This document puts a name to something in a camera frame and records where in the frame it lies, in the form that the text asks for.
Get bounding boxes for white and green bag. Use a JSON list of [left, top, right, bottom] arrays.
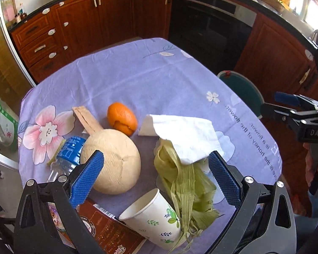
[[0, 85, 19, 151]]

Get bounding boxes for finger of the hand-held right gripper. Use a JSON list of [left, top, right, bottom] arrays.
[[275, 91, 318, 112], [261, 102, 318, 131]]

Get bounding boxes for white paper napkin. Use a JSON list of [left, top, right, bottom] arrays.
[[138, 114, 225, 165]]

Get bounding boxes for reddish brown printed packet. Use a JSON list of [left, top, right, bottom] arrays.
[[48, 198, 146, 254]]

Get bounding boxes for white printed paper cup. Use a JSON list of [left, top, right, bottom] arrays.
[[119, 188, 186, 250]]

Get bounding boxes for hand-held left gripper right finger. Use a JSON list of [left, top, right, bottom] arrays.
[[208, 150, 297, 254]]

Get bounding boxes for teal trash bin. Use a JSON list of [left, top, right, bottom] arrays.
[[217, 70, 265, 119]]

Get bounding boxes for tall wooden cabinet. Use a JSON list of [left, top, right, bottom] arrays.
[[233, 13, 318, 127]]

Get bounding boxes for built-in black oven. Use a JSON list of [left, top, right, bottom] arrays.
[[168, 0, 257, 70]]

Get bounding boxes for purple floral tablecloth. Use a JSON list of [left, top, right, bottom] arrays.
[[17, 37, 283, 254]]

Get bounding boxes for sliding glass door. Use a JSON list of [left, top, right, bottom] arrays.
[[0, 0, 36, 106]]

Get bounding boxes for brown cardboard strip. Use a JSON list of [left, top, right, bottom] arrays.
[[72, 106, 104, 135]]

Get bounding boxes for orange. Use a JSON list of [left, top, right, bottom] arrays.
[[107, 102, 138, 136]]

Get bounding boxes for person's right hand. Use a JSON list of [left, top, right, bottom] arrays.
[[303, 143, 318, 189]]

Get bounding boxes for trimmed beige coconut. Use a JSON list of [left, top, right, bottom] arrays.
[[80, 128, 142, 195]]

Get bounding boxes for plastic bottle with blue label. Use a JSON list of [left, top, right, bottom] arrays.
[[46, 135, 88, 183]]

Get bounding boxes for green corn husks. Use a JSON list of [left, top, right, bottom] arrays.
[[154, 139, 220, 252]]

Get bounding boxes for wooden cabinet with drawers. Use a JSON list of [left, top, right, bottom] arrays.
[[11, 0, 173, 84]]

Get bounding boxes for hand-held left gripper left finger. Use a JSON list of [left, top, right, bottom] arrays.
[[14, 149, 105, 254]]

